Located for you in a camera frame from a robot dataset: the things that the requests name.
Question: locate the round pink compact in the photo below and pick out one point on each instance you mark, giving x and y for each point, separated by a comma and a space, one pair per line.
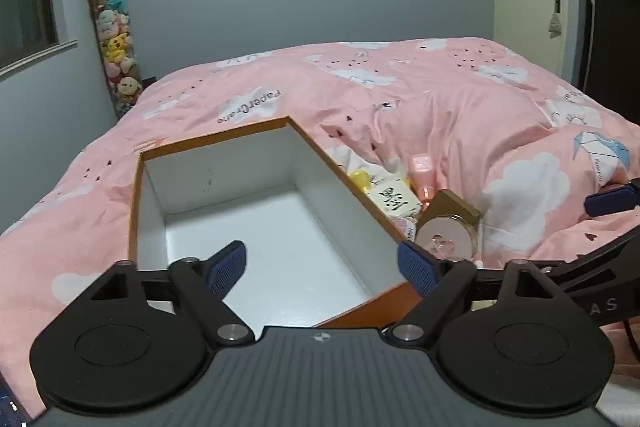
445, 239

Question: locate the small pink packet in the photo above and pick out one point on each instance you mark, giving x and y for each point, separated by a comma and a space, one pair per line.
404, 227

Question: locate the dark wardrobe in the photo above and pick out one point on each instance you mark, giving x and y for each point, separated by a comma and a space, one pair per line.
615, 7

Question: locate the clear tube of plush toys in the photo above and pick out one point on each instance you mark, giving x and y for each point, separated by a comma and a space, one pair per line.
117, 52

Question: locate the cream box with black print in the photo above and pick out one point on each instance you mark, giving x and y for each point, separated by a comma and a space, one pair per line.
395, 199

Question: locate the pink bottle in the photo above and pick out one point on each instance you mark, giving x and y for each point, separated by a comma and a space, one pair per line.
423, 172

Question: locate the gold box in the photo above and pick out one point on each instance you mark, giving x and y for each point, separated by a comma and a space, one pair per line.
452, 206

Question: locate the orange cardboard box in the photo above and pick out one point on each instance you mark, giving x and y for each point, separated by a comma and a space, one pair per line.
260, 212

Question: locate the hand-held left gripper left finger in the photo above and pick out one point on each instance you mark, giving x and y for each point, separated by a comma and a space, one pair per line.
227, 268

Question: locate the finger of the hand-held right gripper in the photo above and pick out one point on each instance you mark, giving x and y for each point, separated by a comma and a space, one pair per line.
605, 264
607, 202

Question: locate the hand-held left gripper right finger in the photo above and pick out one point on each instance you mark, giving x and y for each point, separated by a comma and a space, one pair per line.
417, 269

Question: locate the grey hanging charm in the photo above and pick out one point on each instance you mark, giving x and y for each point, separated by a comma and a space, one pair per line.
555, 23

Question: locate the pink printed blanket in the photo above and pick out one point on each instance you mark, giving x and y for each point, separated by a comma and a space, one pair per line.
450, 107

